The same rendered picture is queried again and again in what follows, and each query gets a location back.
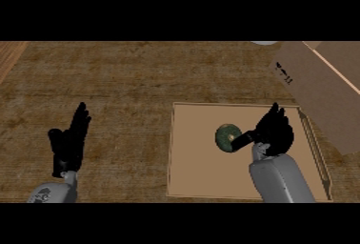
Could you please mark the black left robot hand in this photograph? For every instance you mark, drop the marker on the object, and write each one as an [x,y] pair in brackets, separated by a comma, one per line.
[69,143]

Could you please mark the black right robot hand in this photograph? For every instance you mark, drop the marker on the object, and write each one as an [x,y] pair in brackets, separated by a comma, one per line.
[276,133]

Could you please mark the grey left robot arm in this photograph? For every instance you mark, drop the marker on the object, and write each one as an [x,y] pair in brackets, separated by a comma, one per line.
[56,190]

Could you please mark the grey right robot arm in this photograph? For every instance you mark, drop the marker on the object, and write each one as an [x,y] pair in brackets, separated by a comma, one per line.
[280,178]

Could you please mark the dark green squash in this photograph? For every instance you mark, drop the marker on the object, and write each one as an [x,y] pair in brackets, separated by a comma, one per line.
[226,137]

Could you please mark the brown cardboard box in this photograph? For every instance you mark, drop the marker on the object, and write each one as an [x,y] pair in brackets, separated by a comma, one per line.
[323,95]

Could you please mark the tan wooden tray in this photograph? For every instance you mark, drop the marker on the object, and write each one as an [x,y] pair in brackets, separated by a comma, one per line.
[211,171]

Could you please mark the pale round object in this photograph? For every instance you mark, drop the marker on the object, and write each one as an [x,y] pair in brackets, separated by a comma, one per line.
[264,42]

